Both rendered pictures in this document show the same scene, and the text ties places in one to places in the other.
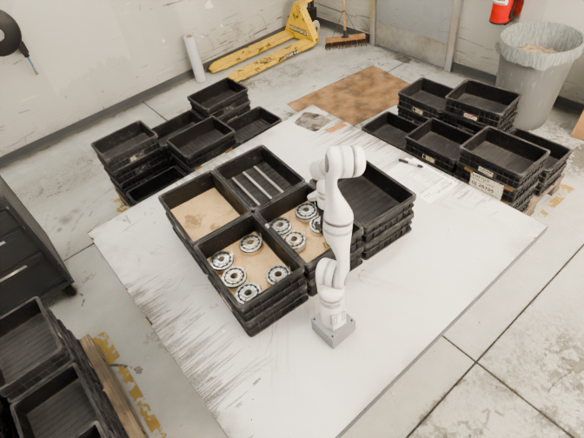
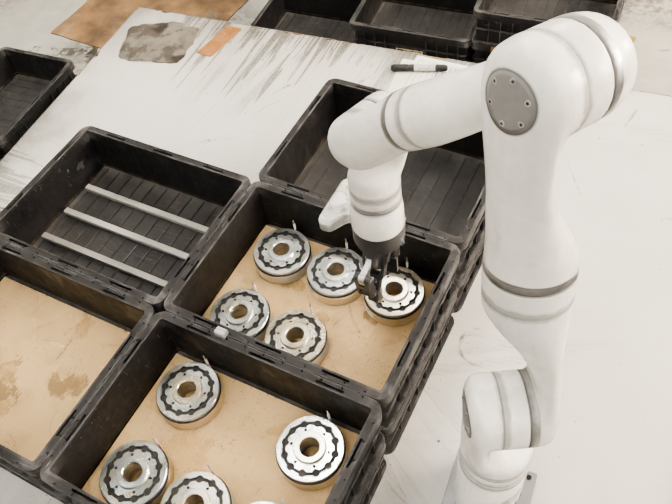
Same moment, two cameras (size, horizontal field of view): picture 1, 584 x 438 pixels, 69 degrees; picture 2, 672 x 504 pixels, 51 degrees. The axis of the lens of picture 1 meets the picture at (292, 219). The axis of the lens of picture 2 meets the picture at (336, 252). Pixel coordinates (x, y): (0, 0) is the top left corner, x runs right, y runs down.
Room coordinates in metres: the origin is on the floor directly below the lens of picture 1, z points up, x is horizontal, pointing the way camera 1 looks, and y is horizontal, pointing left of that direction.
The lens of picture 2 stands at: (0.65, 0.20, 1.85)
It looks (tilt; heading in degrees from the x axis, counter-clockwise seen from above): 53 degrees down; 333
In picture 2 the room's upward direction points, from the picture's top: 10 degrees counter-clockwise
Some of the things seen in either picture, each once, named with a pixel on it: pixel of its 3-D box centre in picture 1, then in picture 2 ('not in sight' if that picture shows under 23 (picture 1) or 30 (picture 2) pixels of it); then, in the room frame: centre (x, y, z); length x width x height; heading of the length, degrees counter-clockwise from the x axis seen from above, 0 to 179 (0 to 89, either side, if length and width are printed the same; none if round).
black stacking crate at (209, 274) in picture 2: (308, 229); (316, 298); (1.26, -0.06, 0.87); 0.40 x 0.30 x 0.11; 28
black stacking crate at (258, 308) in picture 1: (249, 265); (221, 456); (1.12, 0.20, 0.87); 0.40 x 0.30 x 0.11; 28
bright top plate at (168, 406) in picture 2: (250, 242); (187, 391); (1.25, 0.19, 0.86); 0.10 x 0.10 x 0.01
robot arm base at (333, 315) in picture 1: (332, 306); (489, 472); (0.87, -0.09, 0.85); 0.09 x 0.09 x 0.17; 25
